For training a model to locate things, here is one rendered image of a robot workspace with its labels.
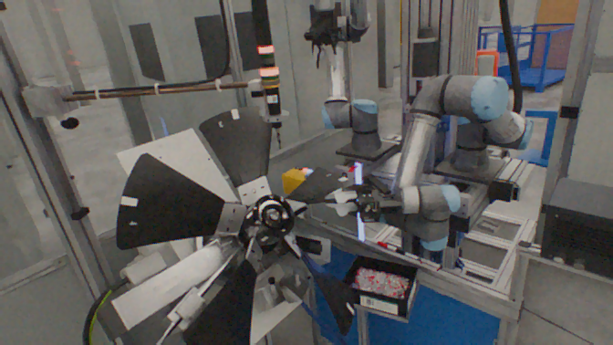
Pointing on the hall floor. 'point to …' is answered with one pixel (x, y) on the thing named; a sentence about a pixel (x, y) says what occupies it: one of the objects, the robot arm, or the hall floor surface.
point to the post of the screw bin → (363, 327)
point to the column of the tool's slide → (101, 277)
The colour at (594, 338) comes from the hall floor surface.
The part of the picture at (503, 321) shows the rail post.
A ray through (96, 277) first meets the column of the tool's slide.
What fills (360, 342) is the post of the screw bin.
